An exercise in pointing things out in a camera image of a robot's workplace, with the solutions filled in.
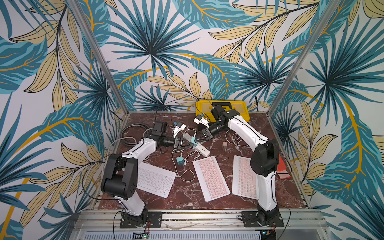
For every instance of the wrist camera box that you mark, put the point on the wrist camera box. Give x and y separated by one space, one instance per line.
178 126
201 120

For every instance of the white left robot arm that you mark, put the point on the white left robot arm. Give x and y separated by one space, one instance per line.
120 179

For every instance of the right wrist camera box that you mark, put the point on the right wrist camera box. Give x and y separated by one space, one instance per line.
201 120

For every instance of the white power strip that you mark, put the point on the white power strip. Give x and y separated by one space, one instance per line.
199 147

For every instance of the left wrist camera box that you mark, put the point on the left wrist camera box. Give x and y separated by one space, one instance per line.
178 126

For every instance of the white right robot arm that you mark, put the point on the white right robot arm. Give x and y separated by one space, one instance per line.
264 161

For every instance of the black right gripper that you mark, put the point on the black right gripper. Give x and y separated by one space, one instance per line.
205 133

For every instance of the teal USB charger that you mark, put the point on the teal USB charger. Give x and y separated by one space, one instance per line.
180 161
191 139

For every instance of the red glove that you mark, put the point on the red glove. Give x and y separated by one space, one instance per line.
282 172

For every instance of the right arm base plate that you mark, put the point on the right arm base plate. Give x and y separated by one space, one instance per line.
249 219

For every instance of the pink keyboard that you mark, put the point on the pink keyboard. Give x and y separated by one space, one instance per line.
211 179
245 183

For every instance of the middle pink keyboard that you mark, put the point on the middle pink keyboard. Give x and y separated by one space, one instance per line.
211 179

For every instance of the white keyboard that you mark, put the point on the white keyboard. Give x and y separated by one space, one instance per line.
155 180

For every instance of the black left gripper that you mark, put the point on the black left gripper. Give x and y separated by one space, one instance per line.
178 142

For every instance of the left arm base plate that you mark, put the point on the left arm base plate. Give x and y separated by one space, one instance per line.
154 219

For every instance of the right pink keyboard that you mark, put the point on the right pink keyboard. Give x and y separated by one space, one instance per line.
245 183

